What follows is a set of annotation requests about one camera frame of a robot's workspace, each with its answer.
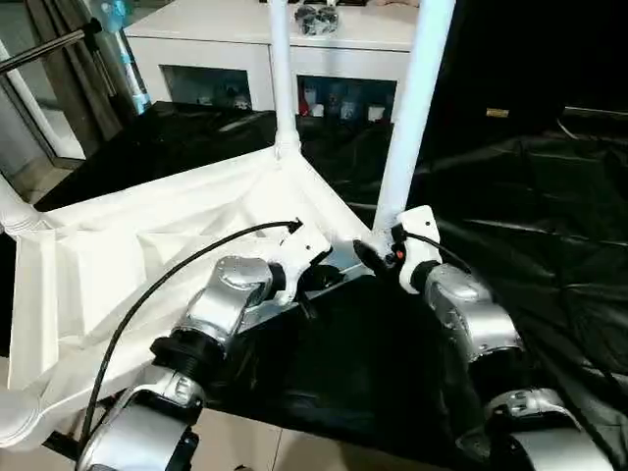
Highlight grey metal pole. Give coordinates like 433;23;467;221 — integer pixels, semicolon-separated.
0;17;105;76

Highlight white round pipe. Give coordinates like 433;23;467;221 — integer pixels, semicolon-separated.
0;37;88;162

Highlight clear bag of dark items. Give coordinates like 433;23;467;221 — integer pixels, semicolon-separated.
291;2;340;37

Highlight black metal stand frame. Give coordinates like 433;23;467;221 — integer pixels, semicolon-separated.
42;425;85;451

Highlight grey flat bar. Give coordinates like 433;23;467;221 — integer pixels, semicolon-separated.
562;104;628;118

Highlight white plastic table top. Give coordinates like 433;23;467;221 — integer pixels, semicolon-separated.
6;143;390;453

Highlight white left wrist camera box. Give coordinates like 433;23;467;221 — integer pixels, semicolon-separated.
273;222;336;306

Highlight black left camera cable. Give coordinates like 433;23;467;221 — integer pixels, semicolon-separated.
79;217;306;444

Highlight black plastic mat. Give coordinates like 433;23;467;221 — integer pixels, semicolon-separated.
0;99;628;471

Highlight white sideboard cabinet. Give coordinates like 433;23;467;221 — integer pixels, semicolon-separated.
122;0;424;123

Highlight grey brown curtain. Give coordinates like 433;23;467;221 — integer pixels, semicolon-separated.
27;0;139;149

